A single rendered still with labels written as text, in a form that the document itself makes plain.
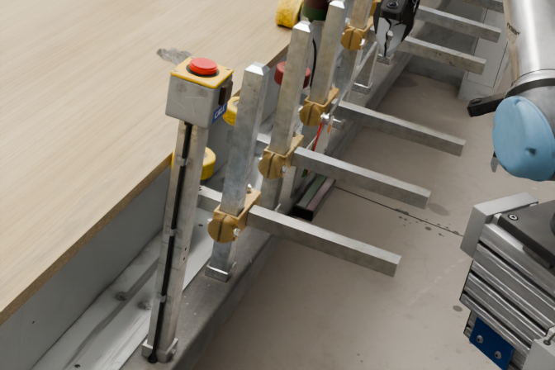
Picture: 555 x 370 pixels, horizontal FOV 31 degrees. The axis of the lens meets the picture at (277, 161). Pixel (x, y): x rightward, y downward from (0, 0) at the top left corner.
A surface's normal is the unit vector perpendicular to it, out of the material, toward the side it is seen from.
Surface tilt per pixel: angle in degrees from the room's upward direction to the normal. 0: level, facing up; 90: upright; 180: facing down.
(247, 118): 90
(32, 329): 90
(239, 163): 90
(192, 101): 90
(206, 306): 0
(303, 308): 0
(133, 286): 0
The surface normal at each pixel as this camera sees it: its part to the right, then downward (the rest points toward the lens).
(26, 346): 0.92, 0.32
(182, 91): -0.34, 0.41
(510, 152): -0.96, 0.04
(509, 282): -0.80, 0.16
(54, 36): 0.18, -0.86
